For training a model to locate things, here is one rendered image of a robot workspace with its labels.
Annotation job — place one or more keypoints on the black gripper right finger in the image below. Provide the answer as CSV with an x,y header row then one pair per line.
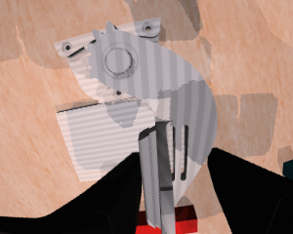
x,y
254,199

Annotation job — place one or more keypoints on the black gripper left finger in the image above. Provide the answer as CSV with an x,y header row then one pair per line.
x,y
110,206

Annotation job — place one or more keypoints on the red rectangular block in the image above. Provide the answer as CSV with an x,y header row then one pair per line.
x,y
185,221

